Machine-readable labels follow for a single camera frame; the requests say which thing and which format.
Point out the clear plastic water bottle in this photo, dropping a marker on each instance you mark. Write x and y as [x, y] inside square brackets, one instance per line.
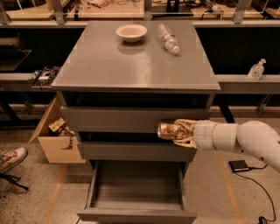
[168, 39]

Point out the orange soda can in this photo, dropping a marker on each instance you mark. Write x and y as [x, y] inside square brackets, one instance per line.
[168, 131]

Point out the black white patterned notebook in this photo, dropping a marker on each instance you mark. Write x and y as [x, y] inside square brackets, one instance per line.
[45, 76]

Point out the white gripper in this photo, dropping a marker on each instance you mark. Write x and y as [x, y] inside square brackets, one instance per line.
[204, 135]

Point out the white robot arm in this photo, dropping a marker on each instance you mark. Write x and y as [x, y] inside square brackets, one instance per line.
[252, 138]

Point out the black foot pedal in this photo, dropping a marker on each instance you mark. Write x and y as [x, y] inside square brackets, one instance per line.
[238, 166]

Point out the white paper bowl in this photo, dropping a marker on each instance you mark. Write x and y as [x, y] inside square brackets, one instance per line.
[131, 33]

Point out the snack package in box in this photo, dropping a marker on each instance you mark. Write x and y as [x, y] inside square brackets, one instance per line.
[60, 128]

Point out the grey top drawer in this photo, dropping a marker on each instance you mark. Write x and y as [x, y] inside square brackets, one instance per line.
[135, 120]

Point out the grey open bottom drawer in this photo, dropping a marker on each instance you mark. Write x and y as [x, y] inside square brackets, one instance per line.
[141, 192]

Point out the hand sanitizer pump bottle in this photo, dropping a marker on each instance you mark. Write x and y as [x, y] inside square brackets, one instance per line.
[256, 71]

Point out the white red sneaker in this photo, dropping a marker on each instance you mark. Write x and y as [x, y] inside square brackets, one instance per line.
[10, 159]

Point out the cardboard box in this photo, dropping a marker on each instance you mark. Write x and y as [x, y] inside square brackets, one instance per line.
[58, 148]

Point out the grey drawer cabinet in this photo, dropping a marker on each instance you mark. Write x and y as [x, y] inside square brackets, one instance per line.
[103, 71]

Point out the grey middle drawer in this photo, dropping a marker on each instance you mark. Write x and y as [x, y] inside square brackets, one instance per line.
[136, 151]

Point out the black tripod leg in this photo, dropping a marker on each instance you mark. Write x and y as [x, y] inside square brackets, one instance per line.
[13, 180]

